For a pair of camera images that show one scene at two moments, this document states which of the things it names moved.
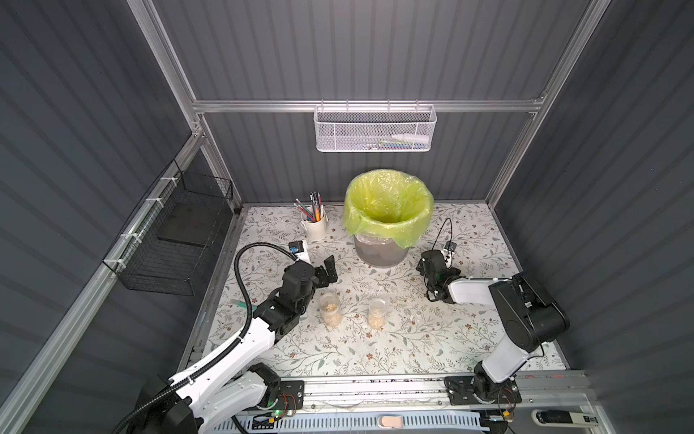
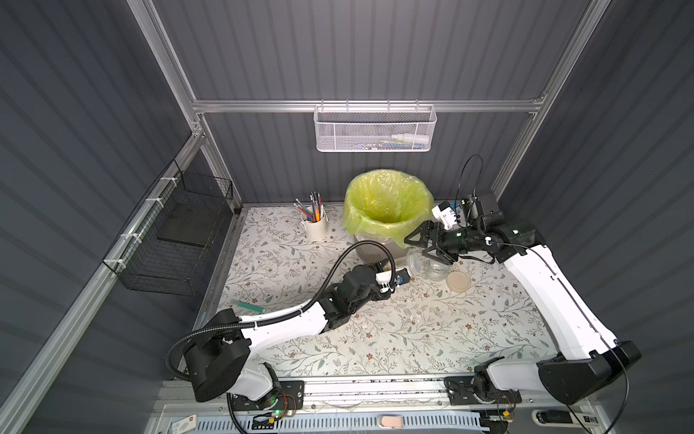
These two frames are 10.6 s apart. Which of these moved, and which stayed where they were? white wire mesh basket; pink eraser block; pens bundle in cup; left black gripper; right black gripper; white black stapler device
Moved: right black gripper; left black gripper
Stayed: white wire mesh basket; pink eraser block; white black stapler device; pens bundle in cup
